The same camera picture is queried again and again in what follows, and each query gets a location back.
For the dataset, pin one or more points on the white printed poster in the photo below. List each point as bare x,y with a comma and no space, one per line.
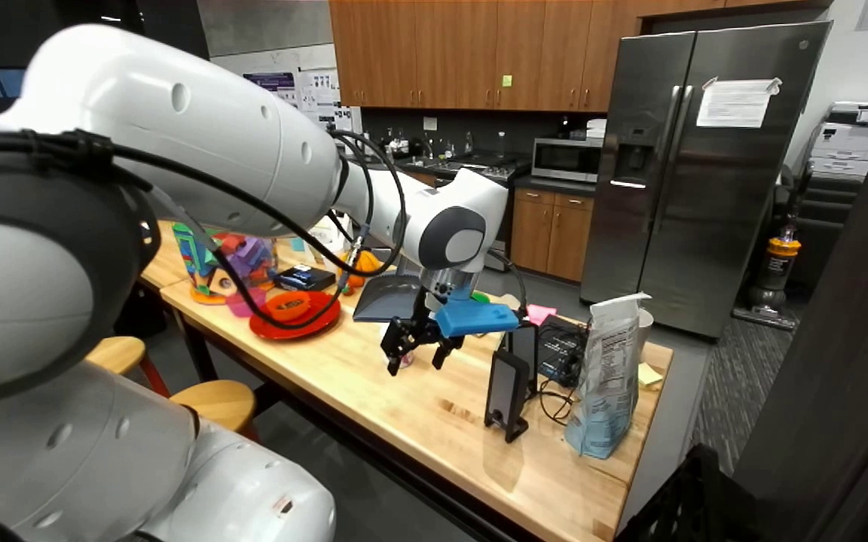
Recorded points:
320,89

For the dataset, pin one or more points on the white paper sheet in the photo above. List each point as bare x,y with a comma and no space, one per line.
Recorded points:
736,103

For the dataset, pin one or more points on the white countertop jar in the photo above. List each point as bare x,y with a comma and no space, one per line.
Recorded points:
595,132

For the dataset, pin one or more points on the silver blue paper bag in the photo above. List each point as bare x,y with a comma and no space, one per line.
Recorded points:
603,393

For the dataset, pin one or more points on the yellow sticky note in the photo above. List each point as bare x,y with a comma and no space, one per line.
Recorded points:
653,375

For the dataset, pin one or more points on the poster with purple header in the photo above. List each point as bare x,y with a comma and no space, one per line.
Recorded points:
272,83

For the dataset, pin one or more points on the silver microwave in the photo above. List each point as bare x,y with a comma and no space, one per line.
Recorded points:
564,161

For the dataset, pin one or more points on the stainless steel fridge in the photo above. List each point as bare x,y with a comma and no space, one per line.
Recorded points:
684,200

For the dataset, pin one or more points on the red plate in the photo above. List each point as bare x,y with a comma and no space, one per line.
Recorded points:
300,325

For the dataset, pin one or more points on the green cabinet sticker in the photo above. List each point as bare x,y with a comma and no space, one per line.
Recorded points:
508,83

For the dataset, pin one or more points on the pale mat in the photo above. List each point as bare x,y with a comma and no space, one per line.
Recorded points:
512,300

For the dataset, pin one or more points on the black steel oven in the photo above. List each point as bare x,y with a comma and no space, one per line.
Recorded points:
500,260

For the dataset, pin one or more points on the orange grey vacuum cleaner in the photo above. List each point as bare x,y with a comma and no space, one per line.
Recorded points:
780,250

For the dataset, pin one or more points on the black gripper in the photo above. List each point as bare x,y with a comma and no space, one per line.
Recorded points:
417,325

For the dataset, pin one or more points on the black tablet stand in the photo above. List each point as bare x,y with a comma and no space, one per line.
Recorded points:
503,385

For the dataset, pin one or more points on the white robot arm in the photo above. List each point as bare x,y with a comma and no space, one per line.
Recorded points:
204,109

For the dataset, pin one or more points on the wooden wall cabinets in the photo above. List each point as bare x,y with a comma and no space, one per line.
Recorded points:
454,48

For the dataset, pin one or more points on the wooden toy block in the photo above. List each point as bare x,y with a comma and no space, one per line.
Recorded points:
224,283

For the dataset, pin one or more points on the wide wooden base cabinet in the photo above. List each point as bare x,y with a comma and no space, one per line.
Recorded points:
553,234

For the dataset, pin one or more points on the black box device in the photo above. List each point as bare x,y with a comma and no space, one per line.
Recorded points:
561,349

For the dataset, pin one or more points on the pink sticky note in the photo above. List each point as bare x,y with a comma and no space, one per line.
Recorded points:
540,315

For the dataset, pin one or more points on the orange fruit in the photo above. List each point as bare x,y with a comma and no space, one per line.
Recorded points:
366,264

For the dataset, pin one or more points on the dark foreground panel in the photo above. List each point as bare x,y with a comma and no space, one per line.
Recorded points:
857,349

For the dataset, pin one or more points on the grey office printer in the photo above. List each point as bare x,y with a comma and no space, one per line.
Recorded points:
842,152

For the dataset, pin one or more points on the dark flat gadget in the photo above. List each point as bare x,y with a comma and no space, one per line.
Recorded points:
301,279

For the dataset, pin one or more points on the pink plastic toy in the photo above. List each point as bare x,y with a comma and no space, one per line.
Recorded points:
240,306

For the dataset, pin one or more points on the blue cloth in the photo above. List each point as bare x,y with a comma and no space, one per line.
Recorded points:
474,317

